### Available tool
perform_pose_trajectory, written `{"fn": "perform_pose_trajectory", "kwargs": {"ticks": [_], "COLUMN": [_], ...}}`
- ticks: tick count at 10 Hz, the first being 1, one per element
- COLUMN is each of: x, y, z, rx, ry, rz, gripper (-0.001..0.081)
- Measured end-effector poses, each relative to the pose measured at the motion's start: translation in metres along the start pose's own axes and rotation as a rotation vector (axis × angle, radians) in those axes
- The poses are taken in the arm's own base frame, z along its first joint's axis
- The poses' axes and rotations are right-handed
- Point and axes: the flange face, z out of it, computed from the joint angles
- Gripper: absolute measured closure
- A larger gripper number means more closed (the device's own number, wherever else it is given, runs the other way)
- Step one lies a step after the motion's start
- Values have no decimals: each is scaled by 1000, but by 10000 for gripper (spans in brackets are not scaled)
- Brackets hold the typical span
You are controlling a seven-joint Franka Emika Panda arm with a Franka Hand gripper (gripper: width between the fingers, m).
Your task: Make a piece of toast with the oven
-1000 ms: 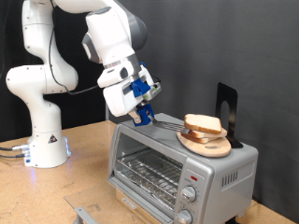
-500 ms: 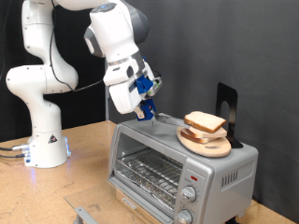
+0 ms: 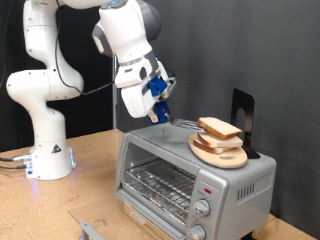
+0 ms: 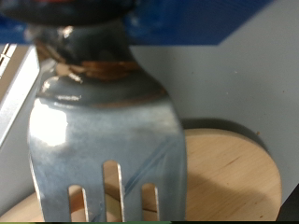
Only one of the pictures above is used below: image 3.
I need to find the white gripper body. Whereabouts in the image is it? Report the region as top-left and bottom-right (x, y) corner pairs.
(114, 57), (160, 119)

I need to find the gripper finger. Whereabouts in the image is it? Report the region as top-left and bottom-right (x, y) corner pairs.
(148, 109), (160, 124)

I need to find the black spatula with blue block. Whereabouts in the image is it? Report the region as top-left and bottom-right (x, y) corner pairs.
(149, 100), (207, 134)

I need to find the white bread slice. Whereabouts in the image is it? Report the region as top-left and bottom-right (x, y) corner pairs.
(197, 116), (244, 140)

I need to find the glass oven door with handle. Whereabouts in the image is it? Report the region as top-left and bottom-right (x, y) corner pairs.
(68, 190), (188, 240)

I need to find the silver toaster oven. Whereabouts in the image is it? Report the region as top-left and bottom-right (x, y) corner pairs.
(114, 120), (278, 240)

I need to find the wooden block under oven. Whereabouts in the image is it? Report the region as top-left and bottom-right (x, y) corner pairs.
(123, 201), (168, 240)

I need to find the silver oven knob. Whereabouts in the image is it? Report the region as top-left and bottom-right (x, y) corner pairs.
(188, 223), (207, 240)
(193, 198), (212, 218)

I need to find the metal pole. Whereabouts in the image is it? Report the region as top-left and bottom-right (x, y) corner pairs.
(112, 56), (119, 130)

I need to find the black backdrop cloth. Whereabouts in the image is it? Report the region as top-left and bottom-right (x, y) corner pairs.
(0, 0), (118, 153)

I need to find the round wooden cutting board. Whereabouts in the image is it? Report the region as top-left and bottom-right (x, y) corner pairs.
(188, 133), (249, 169)

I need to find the black metal bookend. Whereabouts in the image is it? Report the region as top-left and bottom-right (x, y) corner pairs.
(230, 88), (262, 160)

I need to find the dark grey backdrop curtain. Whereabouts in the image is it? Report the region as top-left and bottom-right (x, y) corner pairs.
(116, 0), (320, 240)

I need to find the black camera cable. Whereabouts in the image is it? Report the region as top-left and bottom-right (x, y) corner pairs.
(53, 0), (116, 96)

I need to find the wire oven rack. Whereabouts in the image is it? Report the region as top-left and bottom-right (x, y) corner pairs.
(124, 159), (197, 224)

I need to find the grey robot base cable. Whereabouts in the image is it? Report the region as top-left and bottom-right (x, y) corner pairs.
(0, 153), (33, 163)
(0, 163), (33, 171)

